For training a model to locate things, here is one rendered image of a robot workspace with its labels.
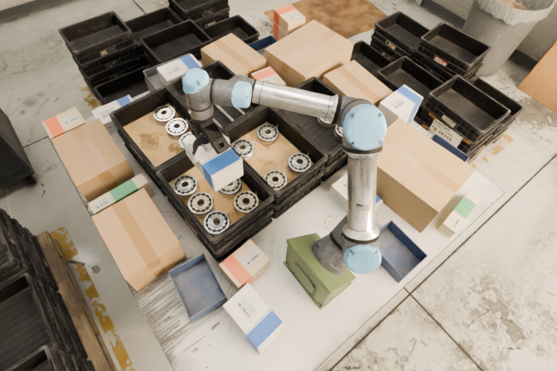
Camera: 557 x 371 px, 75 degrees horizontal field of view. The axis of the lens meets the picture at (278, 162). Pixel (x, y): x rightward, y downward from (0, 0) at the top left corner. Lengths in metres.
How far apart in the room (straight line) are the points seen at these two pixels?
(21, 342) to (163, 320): 0.75
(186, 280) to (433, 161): 1.14
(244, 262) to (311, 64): 1.08
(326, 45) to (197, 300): 1.43
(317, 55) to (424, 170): 0.84
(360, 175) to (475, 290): 1.61
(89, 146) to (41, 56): 2.19
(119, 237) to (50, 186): 1.44
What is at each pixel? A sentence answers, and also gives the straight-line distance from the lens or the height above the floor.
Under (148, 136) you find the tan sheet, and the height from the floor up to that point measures 0.83.
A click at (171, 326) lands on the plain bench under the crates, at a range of 1.53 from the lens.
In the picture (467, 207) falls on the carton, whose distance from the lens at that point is 1.83.
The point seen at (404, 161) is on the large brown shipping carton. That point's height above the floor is 0.90.
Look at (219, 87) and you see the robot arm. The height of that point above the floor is 1.44.
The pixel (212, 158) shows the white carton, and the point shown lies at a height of 1.13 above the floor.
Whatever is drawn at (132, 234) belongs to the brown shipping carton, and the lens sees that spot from 1.51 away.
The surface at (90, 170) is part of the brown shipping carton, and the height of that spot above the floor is 0.86.
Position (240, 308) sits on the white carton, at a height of 0.79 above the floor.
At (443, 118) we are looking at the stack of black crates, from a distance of 2.50.
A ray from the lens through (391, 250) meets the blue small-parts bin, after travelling 1.66.
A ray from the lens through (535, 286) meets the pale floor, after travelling 2.78.
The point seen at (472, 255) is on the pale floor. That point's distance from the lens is 2.66.
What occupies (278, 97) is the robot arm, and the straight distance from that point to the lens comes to 1.16.
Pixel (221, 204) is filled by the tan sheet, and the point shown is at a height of 0.83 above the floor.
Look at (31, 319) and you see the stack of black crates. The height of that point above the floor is 0.38.
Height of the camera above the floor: 2.16
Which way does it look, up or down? 55 degrees down
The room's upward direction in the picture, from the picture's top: 4 degrees clockwise
